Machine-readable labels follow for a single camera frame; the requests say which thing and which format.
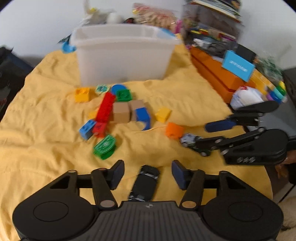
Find green arched snowflake block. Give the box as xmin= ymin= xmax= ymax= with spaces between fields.
xmin=93 ymin=135 xmax=116 ymax=160

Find black toy car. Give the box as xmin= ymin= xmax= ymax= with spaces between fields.
xmin=128 ymin=165 xmax=160 ymax=202
xmin=191 ymin=146 xmax=211 ymax=157

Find white egg shaped object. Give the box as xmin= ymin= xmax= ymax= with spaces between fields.
xmin=106 ymin=13 xmax=123 ymax=24

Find baby wipes pack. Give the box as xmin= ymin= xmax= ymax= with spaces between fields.
xmin=230 ymin=86 xmax=264 ymax=110

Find orange flat boxes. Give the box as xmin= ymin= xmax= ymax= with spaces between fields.
xmin=189 ymin=46 xmax=273 ymax=103

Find light blue card box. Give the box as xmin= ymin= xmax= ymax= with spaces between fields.
xmin=222 ymin=50 xmax=255 ymax=82

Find small red printed brick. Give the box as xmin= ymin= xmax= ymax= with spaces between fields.
xmin=92 ymin=122 xmax=107 ymax=138

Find light blue small brick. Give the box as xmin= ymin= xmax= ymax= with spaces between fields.
xmin=79 ymin=120 xmax=96 ymax=141

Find orange building brick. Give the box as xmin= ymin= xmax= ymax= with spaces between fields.
xmin=166 ymin=123 xmax=185 ymax=140

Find long red building brick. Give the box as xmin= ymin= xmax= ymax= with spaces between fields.
xmin=95 ymin=92 xmax=116 ymax=123

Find left wooden cube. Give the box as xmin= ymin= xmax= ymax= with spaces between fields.
xmin=113 ymin=102 xmax=130 ymax=123

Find wooden cube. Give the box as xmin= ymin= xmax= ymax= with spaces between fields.
xmin=128 ymin=100 xmax=145 ymax=121
xmin=113 ymin=102 xmax=130 ymax=123

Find yellow small building brick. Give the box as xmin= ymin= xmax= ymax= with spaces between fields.
xmin=155 ymin=107 xmax=171 ymax=123

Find blue arch building block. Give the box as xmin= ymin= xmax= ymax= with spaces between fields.
xmin=135 ymin=108 xmax=151 ymax=131

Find yellow quilted cloth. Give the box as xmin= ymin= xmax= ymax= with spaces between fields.
xmin=1 ymin=45 xmax=273 ymax=240

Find right wooden cube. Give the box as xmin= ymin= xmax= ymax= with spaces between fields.
xmin=128 ymin=100 xmax=145 ymax=121

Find green square building brick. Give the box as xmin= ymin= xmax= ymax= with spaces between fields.
xmin=116 ymin=89 xmax=132 ymax=102

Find yellow hollow building brick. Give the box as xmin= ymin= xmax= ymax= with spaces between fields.
xmin=75 ymin=87 xmax=90 ymax=103

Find clear box of toys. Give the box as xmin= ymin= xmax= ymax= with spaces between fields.
xmin=181 ymin=4 xmax=244 ymax=58

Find green frog tile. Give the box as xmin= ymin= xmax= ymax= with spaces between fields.
xmin=95 ymin=84 xmax=110 ymax=95

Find blue round disc piece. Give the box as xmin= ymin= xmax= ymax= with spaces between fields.
xmin=110 ymin=84 xmax=127 ymax=95

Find stack of picture books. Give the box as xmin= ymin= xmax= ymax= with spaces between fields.
xmin=185 ymin=0 xmax=241 ymax=23

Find translucent white storage bin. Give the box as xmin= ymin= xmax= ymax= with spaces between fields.
xmin=70 ymin=24 xmax=181 ymax=86

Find dark blue baby stroller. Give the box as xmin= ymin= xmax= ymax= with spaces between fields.
xmin=1 ymin=47 xmax=34 ymax=120

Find snack biscuit bag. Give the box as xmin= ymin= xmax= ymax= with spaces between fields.
xmin=132 ymin=3 xmax=178 ymax=32

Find white plastic bag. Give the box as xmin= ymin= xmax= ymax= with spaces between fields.
xmin=79 ymin=0 xmax=113 ymax=27

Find rainbow stacking ring toy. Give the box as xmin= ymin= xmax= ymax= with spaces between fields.
xmin=266 ymin=81 xmax=287 ymax=104

